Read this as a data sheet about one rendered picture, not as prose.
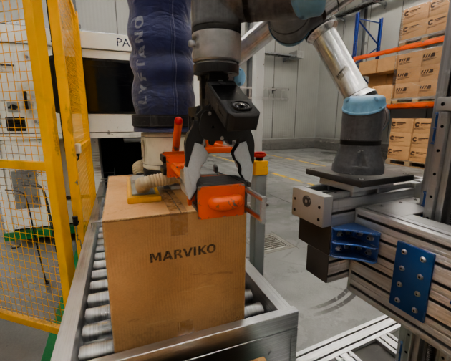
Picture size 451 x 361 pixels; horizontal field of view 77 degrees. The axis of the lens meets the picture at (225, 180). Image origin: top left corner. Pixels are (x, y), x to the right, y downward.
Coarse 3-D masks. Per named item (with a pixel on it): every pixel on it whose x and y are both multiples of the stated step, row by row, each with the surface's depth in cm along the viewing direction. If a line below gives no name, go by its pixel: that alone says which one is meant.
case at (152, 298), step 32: (160, 192) 98; (128, 224) 73; (160, 224) 76; (192, 224) 79; (224, 224) 83; (128, 256) 75; (160, 256) 78; (192, 256) 81; (224, 256) 85; (128, 288) 77; (160, 288) 80; (192, 288) 83; (224, 288) 87; (128, 320) 78; (160, 320) 82; (192, 320) 86; (224, 320) 90
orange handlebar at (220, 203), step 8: (216, 144) 128; (208, 152) 110; (216, 152) 111; (224, 152) 112; (176, 168) 67; (176, 176) 67; (208, 200) 42; (216, 200) 41; (224, 200) 41; (232, 200) 41; (240, 200) 42; (216, 208) 41; (224, 208) 41; (232, 208) 42
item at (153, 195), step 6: (138, 174) 106; (132, 186) 96; (132, 192) 89; (150, 192) 89; (156, 192) 91; (132, 198) 84; (138, 198) 85; (144, 198) 86; (150, 198) 86; (156, 198) 87
